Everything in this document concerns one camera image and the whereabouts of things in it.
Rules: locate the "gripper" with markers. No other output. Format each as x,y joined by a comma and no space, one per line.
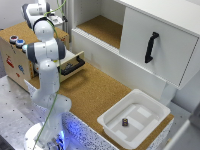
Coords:
57,20

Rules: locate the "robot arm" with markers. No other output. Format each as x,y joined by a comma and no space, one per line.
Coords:
48,71

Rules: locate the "wooden drawer box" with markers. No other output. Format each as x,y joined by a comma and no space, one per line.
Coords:
15,71

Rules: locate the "white plastic box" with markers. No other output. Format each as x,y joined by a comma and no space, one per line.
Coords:
146,101

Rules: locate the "wooden drawer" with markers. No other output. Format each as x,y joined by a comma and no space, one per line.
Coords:
71,58

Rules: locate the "green button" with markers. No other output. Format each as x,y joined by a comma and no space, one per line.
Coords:
24,47

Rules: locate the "blue button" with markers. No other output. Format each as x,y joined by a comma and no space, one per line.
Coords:
20,42

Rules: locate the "red button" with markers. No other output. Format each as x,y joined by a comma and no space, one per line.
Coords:
13,38

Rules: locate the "white cabinet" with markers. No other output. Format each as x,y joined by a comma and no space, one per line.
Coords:
100,56

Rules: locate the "white sliding door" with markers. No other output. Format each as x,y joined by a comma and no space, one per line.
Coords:
173,50

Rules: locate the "purple block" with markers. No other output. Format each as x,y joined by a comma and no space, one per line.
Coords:
125,122

